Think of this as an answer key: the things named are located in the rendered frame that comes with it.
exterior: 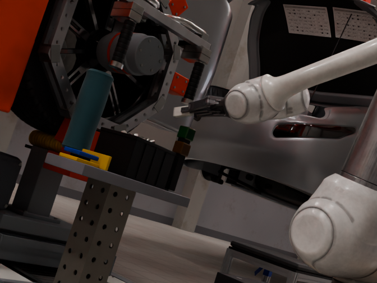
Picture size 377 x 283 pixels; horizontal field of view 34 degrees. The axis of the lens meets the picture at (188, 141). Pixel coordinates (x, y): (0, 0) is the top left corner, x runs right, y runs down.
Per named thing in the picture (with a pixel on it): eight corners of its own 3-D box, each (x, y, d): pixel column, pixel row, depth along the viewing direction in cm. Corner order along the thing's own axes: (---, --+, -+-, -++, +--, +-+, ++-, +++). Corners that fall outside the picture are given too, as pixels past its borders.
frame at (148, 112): (138, 146, 230) (183, 12, 235) (150, 149, 225) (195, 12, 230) (19, 100, 190) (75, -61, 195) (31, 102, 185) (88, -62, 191)
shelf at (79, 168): (150, 195, 197) (152, 186, 197) (187, 208, 186) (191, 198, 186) (44, 162, 166) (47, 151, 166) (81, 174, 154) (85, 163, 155)
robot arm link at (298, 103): (263, 83, 180) (242, 84, 170) (312, 76, 172) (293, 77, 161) (267, 119, 181) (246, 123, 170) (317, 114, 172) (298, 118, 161)
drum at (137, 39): (117, 77, 217) (129, 40, 218) (158, 83, 203) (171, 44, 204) (87, 63, 207) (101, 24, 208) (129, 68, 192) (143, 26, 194)
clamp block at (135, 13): (120, 22, 189) (125, 7, 190) (140, 23, 183) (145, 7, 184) (109, 16, 186) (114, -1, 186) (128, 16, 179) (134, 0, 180)
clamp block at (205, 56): (189, 63, 214) (193, 49, 215) (208, 65, 208) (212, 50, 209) (179, 57, 210) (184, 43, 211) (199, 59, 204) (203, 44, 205)
